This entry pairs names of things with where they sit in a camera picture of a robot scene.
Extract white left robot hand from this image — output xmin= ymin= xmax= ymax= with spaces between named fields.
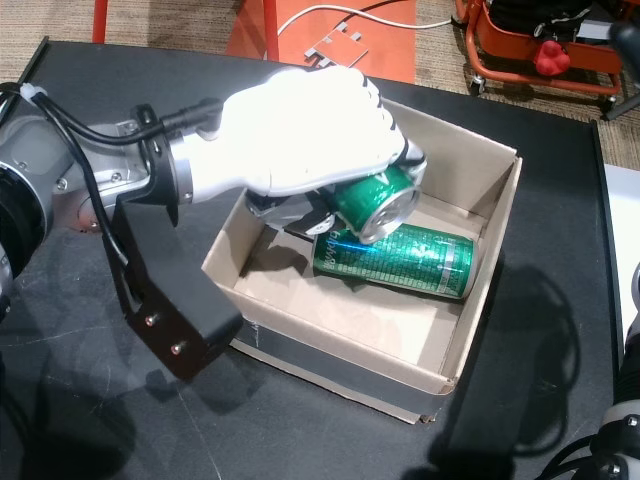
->
xmin=169 ymin=64 xmax=429 ymax=240

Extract orange metal stand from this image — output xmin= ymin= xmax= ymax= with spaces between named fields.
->
xmin=224 ymin=0 xmax=419 ymax=85

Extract orange metal cart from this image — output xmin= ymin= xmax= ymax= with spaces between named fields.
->
xmin=452 ymin=0 xmax=640 ymax=121

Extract white board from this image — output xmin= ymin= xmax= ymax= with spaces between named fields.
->
xmin=602 ymin=163 xmax=640 ymax=351

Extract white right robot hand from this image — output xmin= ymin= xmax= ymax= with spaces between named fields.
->
xmin=609 ymin=22 xmax=640 ymax=81

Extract orange metal leg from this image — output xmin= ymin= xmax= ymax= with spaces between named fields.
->
xmin=92 ymin=0 xmax=109 ymax=45
xmin=263 ymin=0 xmax=280 ymax=62

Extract green can with white label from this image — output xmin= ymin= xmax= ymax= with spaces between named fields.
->
xmin=327 ymin=164 xmax=421 ymax=245

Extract small orange board grey tabs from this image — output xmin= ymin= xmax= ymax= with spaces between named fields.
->
xmin=304 ymin=23 xmax=370 ymax=69

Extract open cardboard box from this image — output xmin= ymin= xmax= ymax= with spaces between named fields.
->
xmin=200 ymin=97 xmax=525 ymax=426

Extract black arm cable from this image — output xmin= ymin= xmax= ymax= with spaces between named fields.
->
xmin=0 ymin=82 xmax=224 ymax=266
xmin=537 ymin=432 xmax=599 ymax=480

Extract small white box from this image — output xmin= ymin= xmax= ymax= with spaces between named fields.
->
xmin=577 ymin=20 xmax=616 ymax=44

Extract white floor cable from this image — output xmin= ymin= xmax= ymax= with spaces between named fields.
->
xmin=276 ymin=4 xmax=454 ymax=36

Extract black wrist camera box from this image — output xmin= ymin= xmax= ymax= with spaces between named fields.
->
xmin=102 ymin=192 xmax=245 ymax=384

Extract red knobbly toy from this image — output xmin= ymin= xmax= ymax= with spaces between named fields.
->
xmin=533 ymin=40 xmax=571 ymax=77

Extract black floor cable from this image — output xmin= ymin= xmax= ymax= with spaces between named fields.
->
xmin=352 ymin=0 xmax=396 ymax=14

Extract green can with barcode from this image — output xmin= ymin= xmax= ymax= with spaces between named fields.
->
xmin=312 ymin=223 xmax=480 ymax=300

